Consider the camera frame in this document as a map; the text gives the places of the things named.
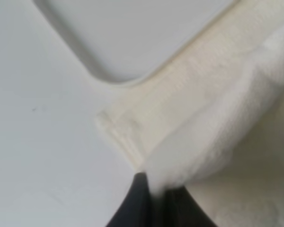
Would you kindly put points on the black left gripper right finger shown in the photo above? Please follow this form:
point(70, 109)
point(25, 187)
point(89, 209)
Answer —
point(181, 210)

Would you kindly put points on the white rectangular plastic tray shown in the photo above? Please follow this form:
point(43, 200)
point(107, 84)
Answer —
point(124, 42)

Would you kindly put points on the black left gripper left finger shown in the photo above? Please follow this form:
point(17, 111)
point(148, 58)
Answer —
point(136, 208)

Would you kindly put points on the cream white towel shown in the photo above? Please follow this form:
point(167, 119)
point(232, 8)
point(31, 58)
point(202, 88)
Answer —
point(213, 121)

